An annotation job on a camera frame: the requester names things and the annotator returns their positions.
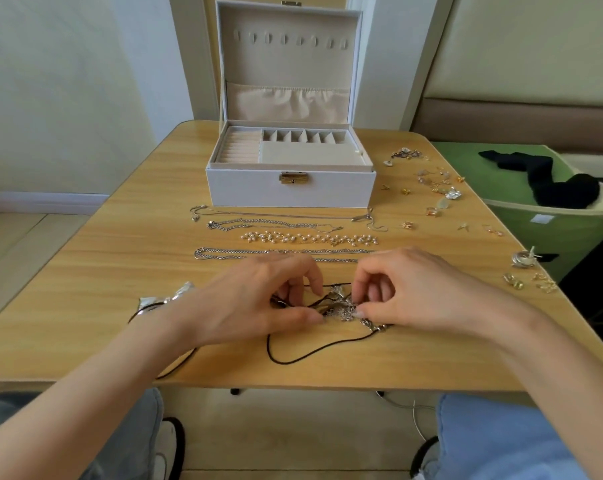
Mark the person's left hand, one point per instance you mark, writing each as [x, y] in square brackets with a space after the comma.
[247, 300]

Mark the person's right hand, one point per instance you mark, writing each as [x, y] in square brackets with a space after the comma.
[431, 290]

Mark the small earrings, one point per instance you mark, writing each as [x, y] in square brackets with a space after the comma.
[404, 154]

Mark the white jewelry box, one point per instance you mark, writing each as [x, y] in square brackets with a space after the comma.
[287, 55]

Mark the person's right forearm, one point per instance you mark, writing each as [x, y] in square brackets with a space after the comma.
[561, 395]

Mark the person's left forearm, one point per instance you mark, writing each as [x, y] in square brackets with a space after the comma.
[82, 410]

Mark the black cloth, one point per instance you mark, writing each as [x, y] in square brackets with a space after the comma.
[556, 187]

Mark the beige padded wall panel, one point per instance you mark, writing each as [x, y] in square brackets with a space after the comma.
[526, 55]

